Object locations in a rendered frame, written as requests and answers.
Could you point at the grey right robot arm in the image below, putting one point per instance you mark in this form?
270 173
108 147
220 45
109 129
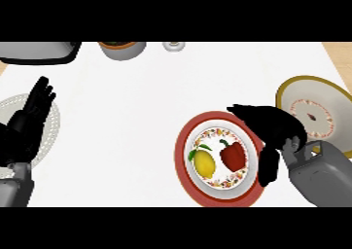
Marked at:
325 176

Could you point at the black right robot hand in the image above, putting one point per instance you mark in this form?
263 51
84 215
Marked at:
275 124

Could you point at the round white woven placemat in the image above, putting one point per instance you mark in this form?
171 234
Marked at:
50 129

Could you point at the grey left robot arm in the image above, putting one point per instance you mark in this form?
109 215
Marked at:
14 189

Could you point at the grey plant pot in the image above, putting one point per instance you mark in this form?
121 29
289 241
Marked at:
122 52

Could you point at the white plate with floral rim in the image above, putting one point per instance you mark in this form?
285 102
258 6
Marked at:
224 188

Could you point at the white bowl with yellow rim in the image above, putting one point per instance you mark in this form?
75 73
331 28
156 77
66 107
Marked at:
332 107

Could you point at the red bell pepper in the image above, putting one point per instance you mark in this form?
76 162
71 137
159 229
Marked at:
232 157

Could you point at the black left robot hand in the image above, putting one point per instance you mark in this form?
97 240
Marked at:
26 123

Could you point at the yellow lemon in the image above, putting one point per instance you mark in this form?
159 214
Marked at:
204 163

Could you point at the round red placemat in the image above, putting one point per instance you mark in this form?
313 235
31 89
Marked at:
181 162

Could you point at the small white shaker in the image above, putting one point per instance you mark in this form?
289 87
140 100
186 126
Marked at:
173 46

